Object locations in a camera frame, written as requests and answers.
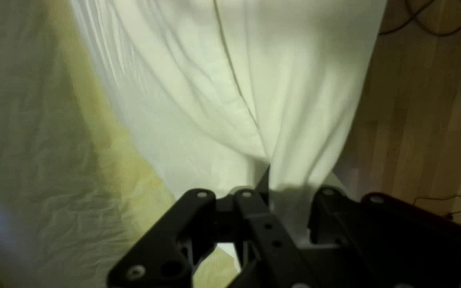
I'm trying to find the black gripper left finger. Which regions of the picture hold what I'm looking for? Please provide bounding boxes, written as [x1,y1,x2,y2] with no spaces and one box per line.
[106,165,319,288]

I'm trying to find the thin dark lamp cord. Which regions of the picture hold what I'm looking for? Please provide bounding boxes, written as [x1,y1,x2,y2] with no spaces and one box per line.
[414,192,461,221]

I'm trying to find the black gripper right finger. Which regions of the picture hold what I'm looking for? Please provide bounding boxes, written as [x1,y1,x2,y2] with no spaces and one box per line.
[308,184,461,288]

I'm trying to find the long black power cable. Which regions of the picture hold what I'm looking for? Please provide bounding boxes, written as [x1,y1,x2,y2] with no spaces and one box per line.
[380,0,461,131]

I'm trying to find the pale yellow bed blanket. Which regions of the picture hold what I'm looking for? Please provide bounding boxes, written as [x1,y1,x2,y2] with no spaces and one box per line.
[0,0,244,288]

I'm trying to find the large white pillow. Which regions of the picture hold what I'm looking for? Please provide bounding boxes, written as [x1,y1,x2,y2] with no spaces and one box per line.
[69,0,390,258]

